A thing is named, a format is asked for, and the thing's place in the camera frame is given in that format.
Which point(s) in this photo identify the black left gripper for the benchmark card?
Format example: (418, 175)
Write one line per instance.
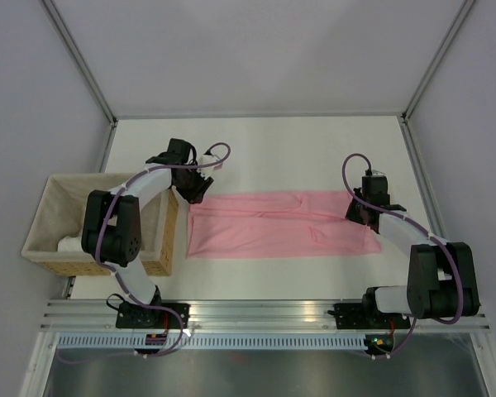
(196, 195)

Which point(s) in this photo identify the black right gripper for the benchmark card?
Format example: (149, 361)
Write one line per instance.
(351, 213)

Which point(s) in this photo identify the pink t shirt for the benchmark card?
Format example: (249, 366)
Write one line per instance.
(270, 225)

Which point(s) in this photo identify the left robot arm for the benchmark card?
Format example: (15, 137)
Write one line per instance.
(112, 221)

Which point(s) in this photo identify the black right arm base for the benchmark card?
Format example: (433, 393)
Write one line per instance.
(354, 316)

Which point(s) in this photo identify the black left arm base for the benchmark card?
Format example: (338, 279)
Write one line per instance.
(134, 316)

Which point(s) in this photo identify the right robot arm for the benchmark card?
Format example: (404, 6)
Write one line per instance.
(441, 283)

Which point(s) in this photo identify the wicker basket with liner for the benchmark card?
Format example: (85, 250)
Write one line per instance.
(61, 213)

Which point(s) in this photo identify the rolled white t shirt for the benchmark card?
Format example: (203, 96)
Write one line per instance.
(70, 244)

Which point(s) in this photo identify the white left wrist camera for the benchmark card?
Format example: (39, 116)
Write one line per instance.
(208, 164)

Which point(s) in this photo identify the aluminium frame rail back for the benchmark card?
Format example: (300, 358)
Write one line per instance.
(206, 115)

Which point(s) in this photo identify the aluminium mounting rail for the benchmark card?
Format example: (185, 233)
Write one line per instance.
(208, 316)

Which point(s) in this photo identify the white slotted cable duct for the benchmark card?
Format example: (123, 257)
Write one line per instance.
(351, 342)

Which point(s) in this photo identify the aluminium frame post right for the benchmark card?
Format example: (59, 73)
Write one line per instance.
(440, 54)

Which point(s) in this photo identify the aluminium frame post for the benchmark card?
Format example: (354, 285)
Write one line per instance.
(440, 54)
(67, 39)

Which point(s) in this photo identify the aluminium frame post left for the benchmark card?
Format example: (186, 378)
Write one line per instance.
(67, 39)

